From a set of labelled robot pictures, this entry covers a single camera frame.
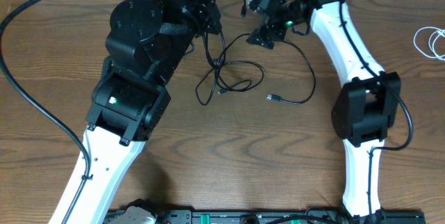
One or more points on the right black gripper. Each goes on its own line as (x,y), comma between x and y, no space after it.
(265,40)

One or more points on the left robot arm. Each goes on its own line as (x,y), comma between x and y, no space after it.
(147,40)

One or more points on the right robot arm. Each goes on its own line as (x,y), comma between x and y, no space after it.
(366,106)

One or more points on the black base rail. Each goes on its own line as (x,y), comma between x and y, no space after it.
(309,216)

